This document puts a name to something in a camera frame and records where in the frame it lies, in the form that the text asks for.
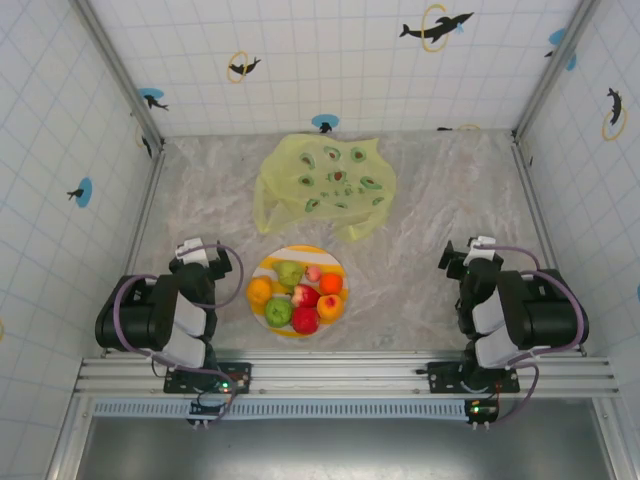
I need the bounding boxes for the yellow orange fruit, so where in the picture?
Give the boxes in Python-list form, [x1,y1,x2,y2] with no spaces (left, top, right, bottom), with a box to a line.
[246,275,275,306]

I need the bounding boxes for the green pear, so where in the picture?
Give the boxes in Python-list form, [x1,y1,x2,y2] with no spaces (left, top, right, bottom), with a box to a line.
[272,259,306,289]

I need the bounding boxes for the green apple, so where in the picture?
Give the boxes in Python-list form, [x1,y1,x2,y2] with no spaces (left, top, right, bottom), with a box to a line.
[264,297,294,329]

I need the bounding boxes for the cut red apple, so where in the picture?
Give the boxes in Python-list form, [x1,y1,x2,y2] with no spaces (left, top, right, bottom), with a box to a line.
[290,283,322,309]

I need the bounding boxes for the whole red apple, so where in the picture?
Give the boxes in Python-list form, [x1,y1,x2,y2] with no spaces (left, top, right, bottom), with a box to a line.
[291,306,322,335]

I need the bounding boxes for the yellow avocado print plastic bag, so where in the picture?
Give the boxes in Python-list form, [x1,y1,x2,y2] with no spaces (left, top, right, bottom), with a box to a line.
[252,133,397,245]

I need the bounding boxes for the right aluminium table edge bar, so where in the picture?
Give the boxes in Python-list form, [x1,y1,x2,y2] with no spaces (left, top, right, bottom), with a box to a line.
[512,134,559,271]

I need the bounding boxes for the aluminium table edge bar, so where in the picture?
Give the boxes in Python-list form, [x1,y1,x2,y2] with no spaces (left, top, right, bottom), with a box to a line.
[512,134,559,271]
[122,149,167,276]

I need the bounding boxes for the left aluminium table edge bar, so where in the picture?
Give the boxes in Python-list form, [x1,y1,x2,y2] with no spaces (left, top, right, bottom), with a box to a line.
[122,149,167,276]

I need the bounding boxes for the yellow white striped plate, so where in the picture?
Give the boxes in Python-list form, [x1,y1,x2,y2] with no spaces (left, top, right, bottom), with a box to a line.
[248,244,352,340]

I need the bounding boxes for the red orange tangerine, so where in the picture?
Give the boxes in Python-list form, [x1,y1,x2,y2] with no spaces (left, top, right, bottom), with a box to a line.
[318,272,345,296]

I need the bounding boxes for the yellow red peach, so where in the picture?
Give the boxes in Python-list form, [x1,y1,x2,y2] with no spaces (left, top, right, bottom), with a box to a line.
[316,293,346,321]

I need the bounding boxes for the left small circuit board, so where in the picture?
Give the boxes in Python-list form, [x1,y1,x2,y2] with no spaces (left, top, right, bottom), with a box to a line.
[187,397,237,427]

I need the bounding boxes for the small circuit board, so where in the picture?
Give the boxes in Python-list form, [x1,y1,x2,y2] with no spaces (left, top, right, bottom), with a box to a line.
[464,397,500,427]
[187,397,237,427]

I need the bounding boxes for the right small circuit board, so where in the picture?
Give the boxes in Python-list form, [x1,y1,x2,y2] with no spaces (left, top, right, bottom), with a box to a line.
[464,397,500,427]

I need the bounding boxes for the grey metal panel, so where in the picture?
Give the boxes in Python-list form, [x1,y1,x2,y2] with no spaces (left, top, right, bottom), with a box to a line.
[74,417,616,480]

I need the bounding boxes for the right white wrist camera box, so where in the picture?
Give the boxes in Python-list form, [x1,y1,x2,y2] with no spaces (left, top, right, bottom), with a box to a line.
[467,235,504,262]

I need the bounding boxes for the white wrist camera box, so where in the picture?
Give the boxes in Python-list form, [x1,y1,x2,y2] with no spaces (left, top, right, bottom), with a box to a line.
[467,235,504,262]
[176,238,210,265]

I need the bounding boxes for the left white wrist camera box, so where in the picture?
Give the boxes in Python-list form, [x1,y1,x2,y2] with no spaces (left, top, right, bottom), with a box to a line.
[176,238,210,265]

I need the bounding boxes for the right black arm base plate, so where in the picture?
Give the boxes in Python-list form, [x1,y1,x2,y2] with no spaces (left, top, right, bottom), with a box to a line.
[427,360,521,395]

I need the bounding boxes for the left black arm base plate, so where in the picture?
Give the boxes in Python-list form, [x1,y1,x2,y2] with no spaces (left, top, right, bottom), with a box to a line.
[163,362,253,396]

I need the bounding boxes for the aluminium mounting rail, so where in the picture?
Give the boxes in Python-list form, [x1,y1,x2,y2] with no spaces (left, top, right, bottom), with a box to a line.
[73,349,621,399]

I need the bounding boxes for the white slotted cable duct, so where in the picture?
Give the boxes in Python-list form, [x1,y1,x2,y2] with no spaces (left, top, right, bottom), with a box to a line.
[92,399,474,420]

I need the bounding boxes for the right aluminium corner post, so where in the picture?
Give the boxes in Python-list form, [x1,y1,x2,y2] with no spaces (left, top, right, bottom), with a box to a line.
[512,0,601,139]

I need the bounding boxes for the aluminium corner post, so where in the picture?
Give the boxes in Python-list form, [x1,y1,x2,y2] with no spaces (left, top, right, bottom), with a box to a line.
[512,0,601,139]
[69,0,166,151]

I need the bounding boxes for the left aluminium corner post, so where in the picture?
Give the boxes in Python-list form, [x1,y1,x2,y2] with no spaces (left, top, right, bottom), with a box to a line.
[69,0,166,151]

